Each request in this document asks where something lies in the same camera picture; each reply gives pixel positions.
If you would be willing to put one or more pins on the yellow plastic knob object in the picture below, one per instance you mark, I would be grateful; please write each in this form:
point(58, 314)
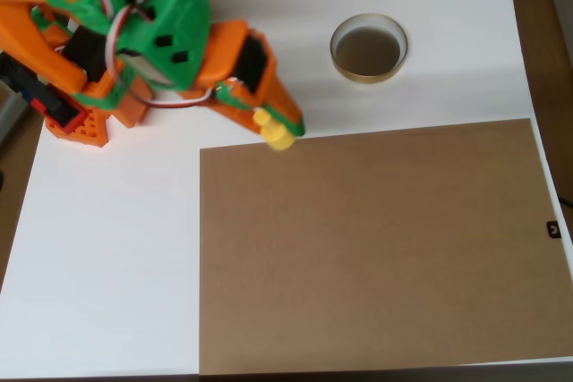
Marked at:
point(277, 135)

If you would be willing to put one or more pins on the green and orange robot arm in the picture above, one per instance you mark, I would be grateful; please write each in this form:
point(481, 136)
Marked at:
point(179, 11)

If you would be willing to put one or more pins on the orange robot base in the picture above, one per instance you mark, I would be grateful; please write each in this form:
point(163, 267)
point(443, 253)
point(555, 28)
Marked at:
point(87, 129)

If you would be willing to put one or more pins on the round shallow dish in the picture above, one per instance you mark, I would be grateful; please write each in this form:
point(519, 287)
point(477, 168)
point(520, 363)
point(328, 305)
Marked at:
point(368, 51)

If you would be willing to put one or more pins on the brown fibreboard panel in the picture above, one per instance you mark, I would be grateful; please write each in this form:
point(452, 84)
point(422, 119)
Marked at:
point(380, 243)

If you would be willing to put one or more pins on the large white sheet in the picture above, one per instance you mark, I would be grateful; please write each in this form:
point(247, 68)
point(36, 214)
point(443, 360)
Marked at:
point(89, 265)

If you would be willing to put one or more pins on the small black clip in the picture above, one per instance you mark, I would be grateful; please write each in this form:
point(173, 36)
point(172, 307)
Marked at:
point(553, 229)

